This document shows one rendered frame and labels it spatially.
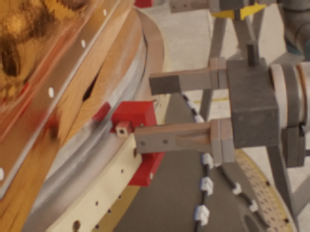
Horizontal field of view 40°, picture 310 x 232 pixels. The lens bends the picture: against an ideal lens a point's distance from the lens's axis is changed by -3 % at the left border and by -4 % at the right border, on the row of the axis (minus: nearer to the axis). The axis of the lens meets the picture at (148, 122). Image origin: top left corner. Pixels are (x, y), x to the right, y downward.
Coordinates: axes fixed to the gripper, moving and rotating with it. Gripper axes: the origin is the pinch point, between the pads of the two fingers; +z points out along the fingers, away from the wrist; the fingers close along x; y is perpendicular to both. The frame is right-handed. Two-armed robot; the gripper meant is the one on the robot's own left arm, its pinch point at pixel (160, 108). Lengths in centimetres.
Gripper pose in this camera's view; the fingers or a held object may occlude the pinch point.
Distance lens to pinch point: 52.9
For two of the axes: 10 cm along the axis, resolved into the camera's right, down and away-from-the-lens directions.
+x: -1.1, 5.2, -8.5
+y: -1.8, -8.5, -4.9
